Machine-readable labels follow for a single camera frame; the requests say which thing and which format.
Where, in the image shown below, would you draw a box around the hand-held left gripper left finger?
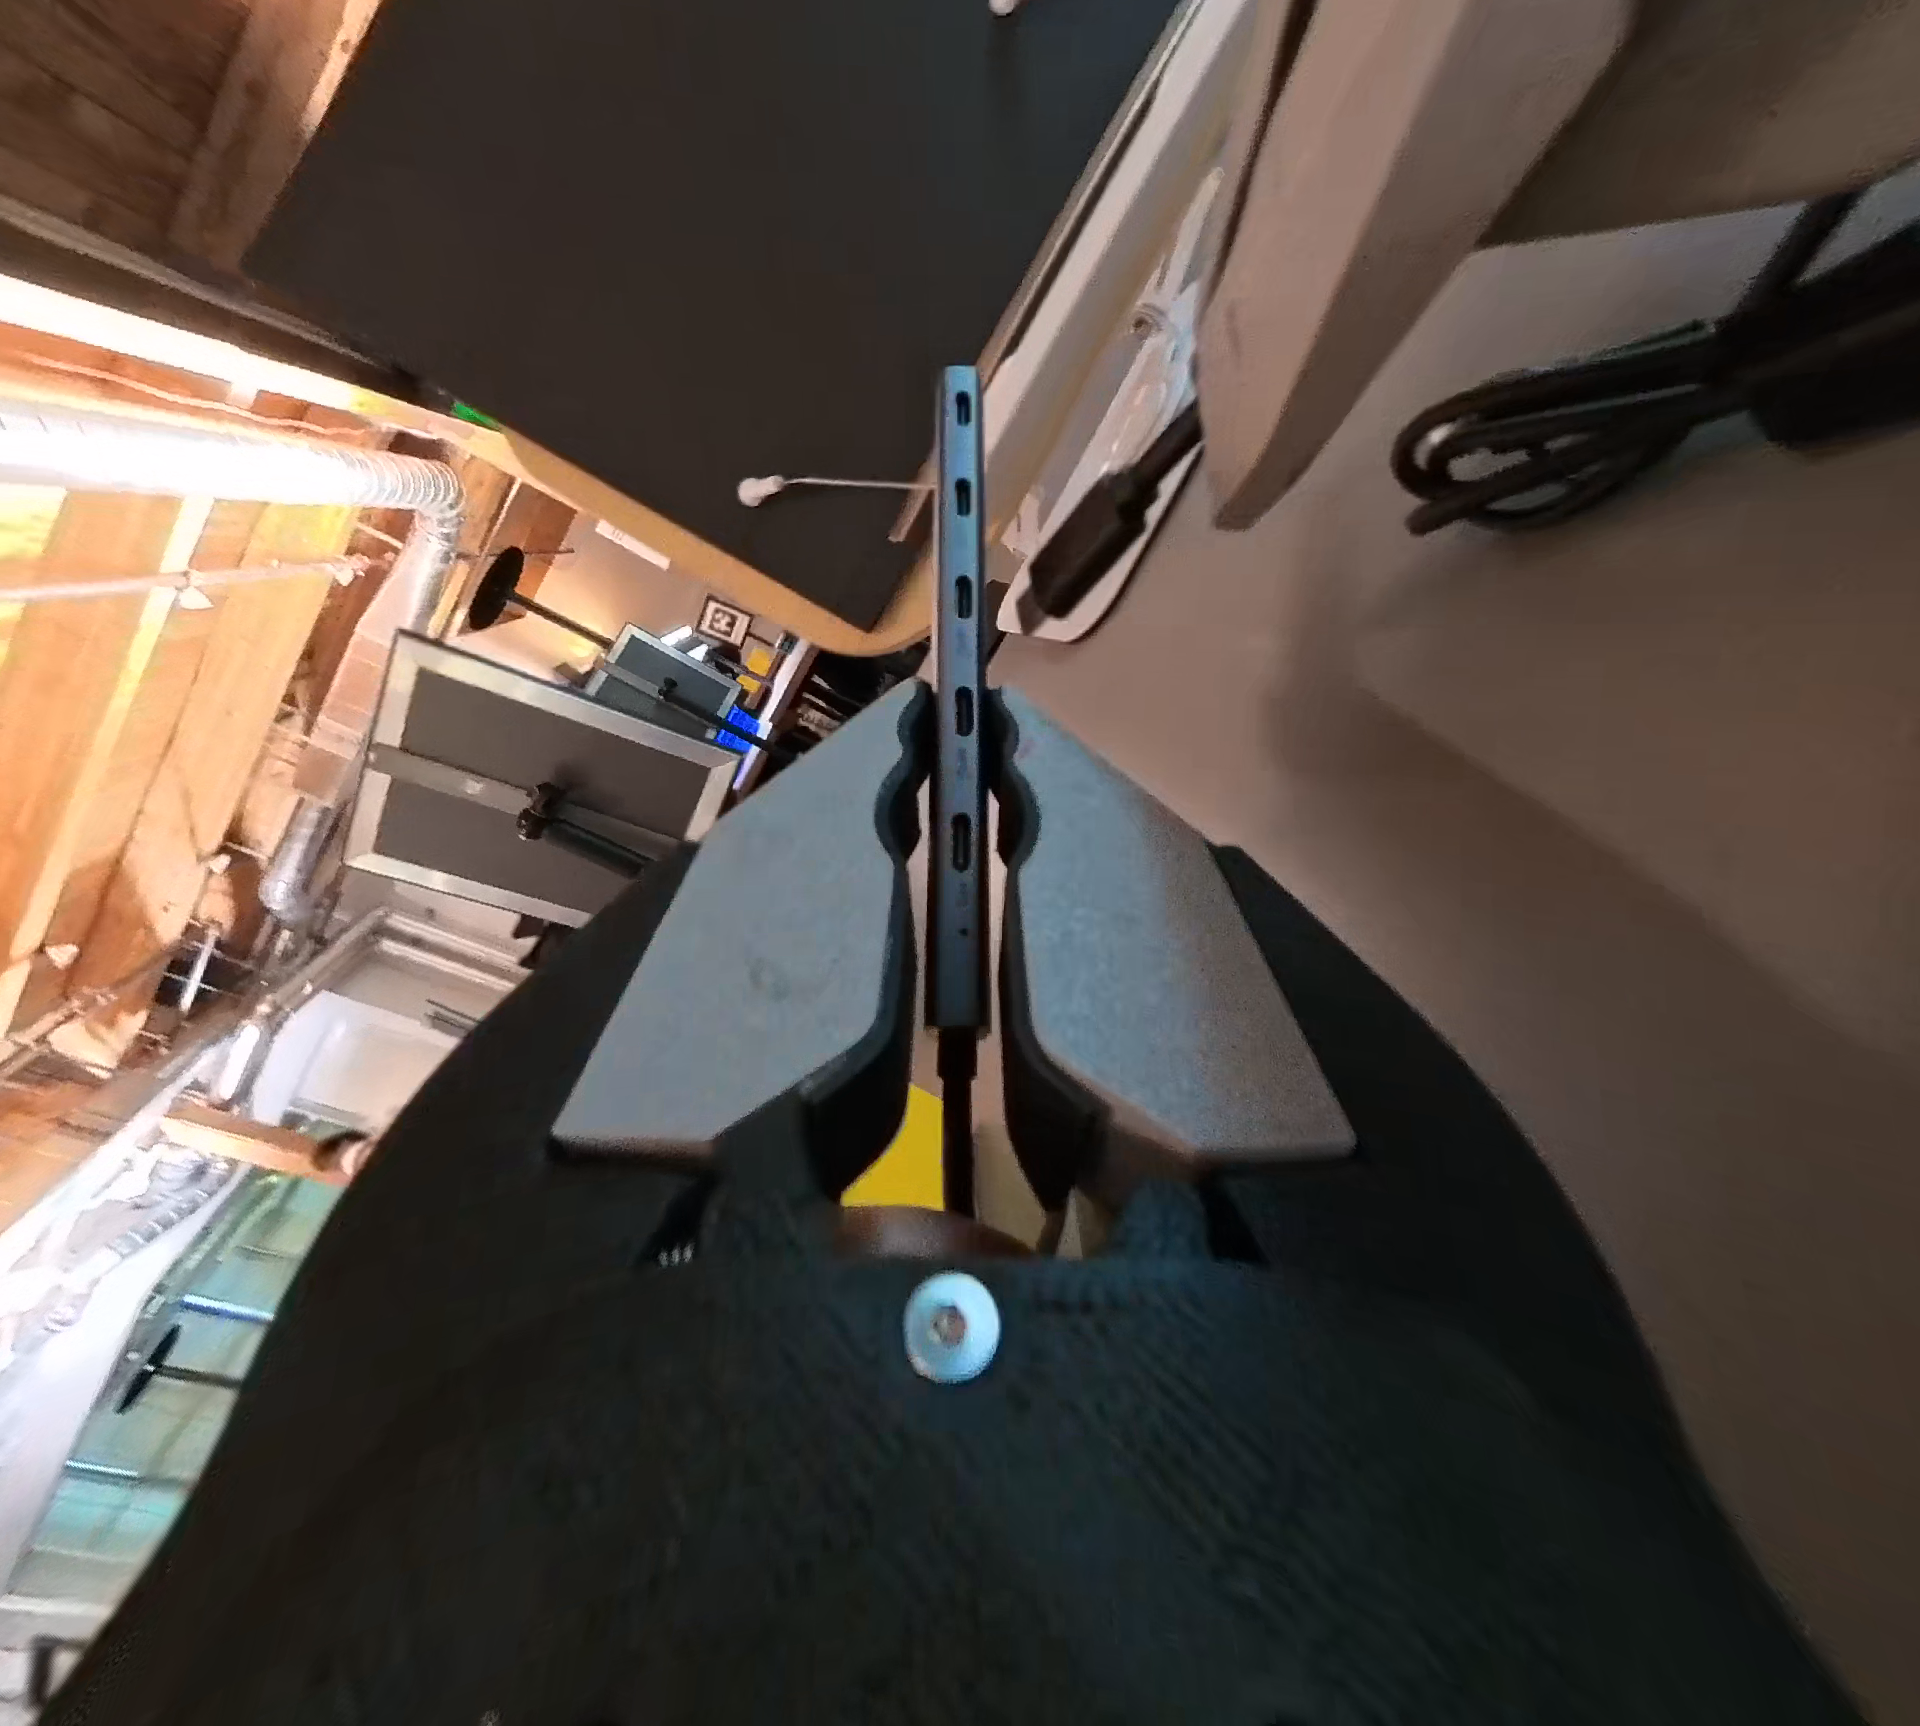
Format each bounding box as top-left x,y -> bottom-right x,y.
548,680 -> 939,1218

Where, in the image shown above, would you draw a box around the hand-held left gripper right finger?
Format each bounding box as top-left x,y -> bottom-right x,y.
982,680 -> 1362,1204

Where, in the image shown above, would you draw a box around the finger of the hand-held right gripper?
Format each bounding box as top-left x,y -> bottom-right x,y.
1475,0 -> 1920,249
1196,0 -> 1643,528

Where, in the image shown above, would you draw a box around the black usb-c cable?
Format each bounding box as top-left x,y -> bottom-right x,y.
1026,179 -> 1920,617

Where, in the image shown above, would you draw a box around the dark grey usb hub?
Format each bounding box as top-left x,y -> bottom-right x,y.
929,363 -> 1003,1029

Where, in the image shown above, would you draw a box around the yellow plastic bin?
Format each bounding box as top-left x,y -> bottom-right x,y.
841,1078 -> 950,1210

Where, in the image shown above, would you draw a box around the white tray with adapter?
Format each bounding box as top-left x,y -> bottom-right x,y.
982,0 -> 1270,648

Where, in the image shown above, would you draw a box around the silver equipment case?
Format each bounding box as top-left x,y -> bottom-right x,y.
582,620 -> 767,756

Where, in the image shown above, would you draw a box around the grey panel cabinet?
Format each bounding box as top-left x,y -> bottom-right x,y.
342,627 -> 722,933

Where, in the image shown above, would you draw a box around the black disc lamp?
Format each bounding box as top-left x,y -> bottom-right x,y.
468,543 -> 609,636

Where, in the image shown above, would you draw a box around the black table mat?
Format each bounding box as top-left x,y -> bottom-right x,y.
240,0 -> 1277,663

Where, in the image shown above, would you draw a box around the silver ventilation duct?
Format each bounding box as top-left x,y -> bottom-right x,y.
0,394 -> 469,648

